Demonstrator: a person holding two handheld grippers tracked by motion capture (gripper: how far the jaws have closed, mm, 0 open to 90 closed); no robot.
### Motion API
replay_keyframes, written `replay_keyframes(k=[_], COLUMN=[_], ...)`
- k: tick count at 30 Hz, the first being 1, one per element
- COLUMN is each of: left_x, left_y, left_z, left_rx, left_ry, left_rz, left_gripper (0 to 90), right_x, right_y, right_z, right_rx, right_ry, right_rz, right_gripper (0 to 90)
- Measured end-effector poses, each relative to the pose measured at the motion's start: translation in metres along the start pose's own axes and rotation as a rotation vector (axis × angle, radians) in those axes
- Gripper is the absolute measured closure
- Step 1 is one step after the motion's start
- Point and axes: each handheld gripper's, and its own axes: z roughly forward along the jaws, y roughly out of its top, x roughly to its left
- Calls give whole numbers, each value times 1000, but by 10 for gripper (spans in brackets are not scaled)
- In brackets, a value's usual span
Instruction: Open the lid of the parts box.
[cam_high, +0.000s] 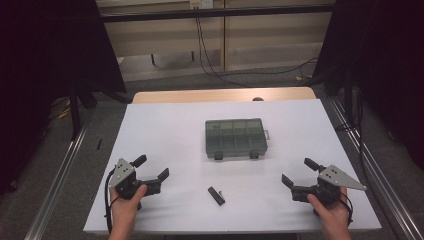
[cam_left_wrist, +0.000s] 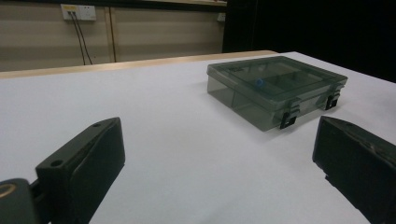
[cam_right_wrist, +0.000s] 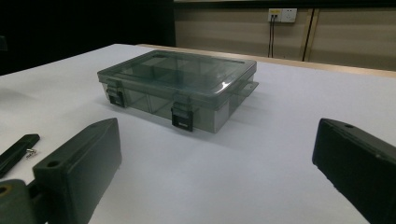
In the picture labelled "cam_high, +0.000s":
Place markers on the grey plastic compartment box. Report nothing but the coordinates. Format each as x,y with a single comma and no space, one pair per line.
236,138

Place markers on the white wall outlet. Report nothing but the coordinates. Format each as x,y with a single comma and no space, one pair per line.
201,4

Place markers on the metal floor rail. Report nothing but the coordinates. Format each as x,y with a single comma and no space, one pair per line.
376,173
56,186

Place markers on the black curtain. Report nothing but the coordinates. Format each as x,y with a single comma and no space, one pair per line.
383,50
40,66

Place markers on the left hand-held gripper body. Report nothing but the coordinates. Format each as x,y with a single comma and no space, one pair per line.
121,171

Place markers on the person's right hand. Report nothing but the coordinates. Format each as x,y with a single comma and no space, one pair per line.
331,213

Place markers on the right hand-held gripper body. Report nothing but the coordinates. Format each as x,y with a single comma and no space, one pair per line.
336,176

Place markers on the small brown round object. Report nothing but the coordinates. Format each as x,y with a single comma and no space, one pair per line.
257,99

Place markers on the black horizontal bar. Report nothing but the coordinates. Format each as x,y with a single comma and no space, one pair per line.
213,12

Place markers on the white table sheet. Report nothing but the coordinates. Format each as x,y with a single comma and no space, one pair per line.
186,133

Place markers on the small black stick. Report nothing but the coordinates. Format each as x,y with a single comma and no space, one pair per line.
216,195

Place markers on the yellow floor item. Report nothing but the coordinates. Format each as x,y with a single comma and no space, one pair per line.
64,113
301,78

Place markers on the small black floor item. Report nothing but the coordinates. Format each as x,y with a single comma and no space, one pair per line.
99,144

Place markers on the person's left hand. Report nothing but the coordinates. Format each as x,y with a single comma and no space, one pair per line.
125,206

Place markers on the black metal stand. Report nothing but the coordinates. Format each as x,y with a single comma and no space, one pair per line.
75,113
348,100

